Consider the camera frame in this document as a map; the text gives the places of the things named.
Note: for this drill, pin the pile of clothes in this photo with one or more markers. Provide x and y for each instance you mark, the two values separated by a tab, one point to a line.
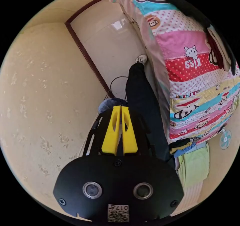
195	164

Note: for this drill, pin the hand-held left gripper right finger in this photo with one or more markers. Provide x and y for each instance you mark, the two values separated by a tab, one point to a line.
129	137

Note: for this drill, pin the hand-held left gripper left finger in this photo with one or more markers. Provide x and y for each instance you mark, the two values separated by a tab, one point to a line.
111	136

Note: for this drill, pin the small white and teal fan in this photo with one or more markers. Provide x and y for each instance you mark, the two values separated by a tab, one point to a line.
225	139

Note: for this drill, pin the bed with printed sheet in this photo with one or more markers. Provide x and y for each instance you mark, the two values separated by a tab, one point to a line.
189	91

